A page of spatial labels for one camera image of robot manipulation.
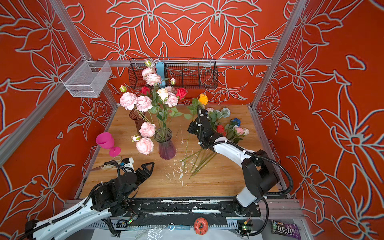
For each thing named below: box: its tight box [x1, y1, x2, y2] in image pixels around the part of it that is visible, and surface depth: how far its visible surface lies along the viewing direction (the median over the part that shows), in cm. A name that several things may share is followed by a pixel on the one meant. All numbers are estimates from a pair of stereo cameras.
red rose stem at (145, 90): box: [140, 86, 151, 96], surface depth 78 cm
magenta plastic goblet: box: [95, 132, 121, 157], surface depth 86 cm
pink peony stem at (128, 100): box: [119, 85, 160, 133], surface depth 64 cm
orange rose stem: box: [184, 94, 209, 120], surface depth 91 cm
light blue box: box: [156, 62, 166, 86], surface depth 91 cm
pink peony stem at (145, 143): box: [131, 78, 184, 155], surface depth 67 cm
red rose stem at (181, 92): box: [176, 87, 188, 100], surface depth 70 cm
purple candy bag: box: [271, 220, 302, 240], surface depth 68 cm
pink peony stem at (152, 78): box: [141, 59, 164, 133], surface depth 71 cm
